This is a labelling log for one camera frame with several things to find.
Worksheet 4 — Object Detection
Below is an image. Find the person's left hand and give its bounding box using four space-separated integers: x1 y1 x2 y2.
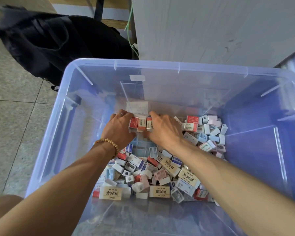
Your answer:
101 109 137 154

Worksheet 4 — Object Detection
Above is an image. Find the person's right hand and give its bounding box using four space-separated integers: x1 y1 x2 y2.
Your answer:
147 110 184 153

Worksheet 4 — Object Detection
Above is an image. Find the pile of boxed erasers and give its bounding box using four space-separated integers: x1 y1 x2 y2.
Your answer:
92 114 229 205

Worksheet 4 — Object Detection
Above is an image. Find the clear plastic storage bin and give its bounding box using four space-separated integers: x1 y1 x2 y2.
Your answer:
26 58 295 236

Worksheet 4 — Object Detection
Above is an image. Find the person's left forearm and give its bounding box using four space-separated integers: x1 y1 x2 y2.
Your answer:
0 145 114 236

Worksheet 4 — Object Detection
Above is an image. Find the person's right forearm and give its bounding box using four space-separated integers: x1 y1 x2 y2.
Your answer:
169 140 295 236

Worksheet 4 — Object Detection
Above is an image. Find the cardboard box with papers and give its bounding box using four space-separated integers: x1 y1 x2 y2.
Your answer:
47 0 133 23

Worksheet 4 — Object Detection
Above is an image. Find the person's left leg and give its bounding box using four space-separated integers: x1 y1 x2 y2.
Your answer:
0 194 24 226

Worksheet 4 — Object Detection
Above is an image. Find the black backpack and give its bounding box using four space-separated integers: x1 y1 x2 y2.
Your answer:
0 5 133 91

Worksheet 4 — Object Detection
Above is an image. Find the white cabinet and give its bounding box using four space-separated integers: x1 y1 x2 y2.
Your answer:
130 0 295 68

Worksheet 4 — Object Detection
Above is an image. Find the beaded wooden bracelet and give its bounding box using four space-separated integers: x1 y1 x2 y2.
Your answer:
93 138 120 156

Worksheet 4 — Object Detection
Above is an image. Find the green cable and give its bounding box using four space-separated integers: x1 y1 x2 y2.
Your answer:
124 7 139 59

